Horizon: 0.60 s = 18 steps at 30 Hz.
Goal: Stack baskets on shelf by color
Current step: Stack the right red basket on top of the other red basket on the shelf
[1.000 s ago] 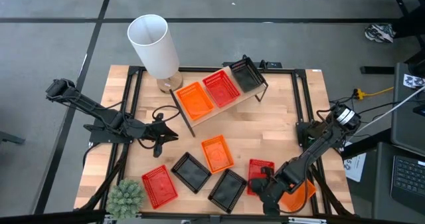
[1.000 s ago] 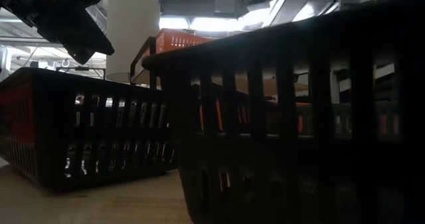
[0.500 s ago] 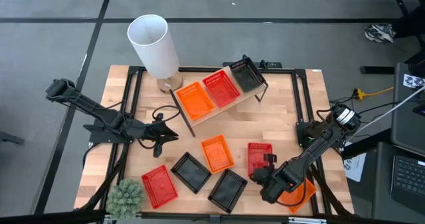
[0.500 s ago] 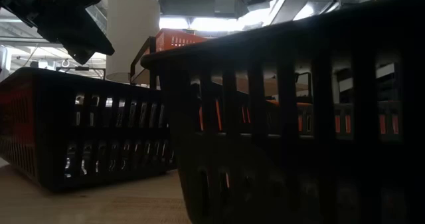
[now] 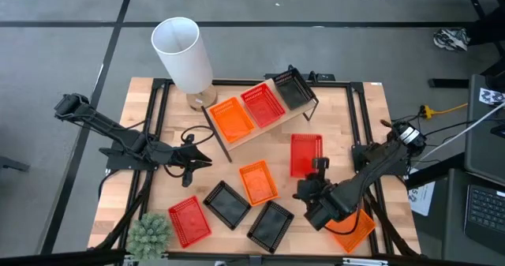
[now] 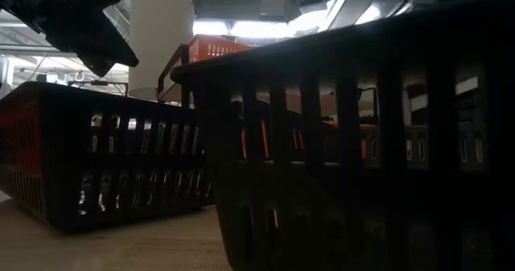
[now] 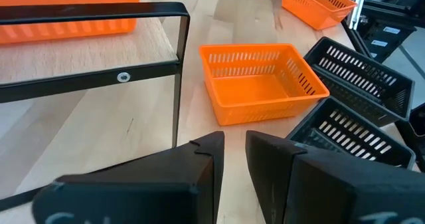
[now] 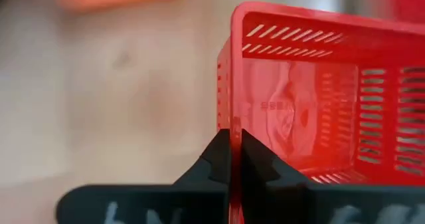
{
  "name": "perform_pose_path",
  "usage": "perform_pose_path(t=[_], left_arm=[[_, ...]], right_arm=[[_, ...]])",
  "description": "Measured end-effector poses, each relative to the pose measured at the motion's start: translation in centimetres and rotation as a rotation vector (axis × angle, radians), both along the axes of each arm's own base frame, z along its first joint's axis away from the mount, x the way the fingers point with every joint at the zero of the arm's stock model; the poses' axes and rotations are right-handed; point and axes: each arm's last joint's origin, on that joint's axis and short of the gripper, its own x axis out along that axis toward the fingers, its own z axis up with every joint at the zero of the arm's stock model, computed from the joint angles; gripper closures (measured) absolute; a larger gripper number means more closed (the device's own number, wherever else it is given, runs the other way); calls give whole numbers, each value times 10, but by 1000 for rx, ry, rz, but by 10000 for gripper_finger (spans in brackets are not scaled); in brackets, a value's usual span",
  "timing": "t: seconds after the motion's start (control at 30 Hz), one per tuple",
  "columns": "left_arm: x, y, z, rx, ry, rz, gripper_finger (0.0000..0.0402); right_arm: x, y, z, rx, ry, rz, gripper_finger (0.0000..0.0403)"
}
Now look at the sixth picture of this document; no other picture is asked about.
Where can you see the orange plastic slotted basket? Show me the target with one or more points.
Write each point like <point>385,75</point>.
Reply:
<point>264,138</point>
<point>209,48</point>

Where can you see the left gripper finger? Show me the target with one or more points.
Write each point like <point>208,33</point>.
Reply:
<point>92,42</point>

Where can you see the black plastic slotted basket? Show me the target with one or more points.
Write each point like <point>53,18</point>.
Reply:
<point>322,222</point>
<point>60,162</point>

